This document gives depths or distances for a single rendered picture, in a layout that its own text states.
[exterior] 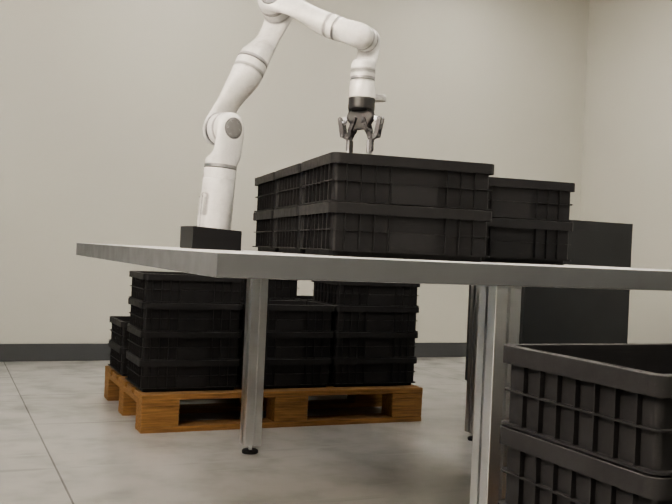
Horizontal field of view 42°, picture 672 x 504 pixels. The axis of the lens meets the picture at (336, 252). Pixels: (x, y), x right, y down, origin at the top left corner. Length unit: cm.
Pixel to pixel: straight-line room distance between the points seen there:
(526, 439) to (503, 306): 57
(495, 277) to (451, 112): 469
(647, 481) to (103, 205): 461
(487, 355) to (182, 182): 394
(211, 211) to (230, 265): 105
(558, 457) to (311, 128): 479
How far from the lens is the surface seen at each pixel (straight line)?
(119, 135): 543
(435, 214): 202
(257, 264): 144
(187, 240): 248
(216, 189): 247
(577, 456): 111
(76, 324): 538
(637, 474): 104
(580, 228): 414
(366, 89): 248
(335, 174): 196
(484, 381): 175
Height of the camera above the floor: 71
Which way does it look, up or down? level
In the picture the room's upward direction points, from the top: 3 degrees clockwise
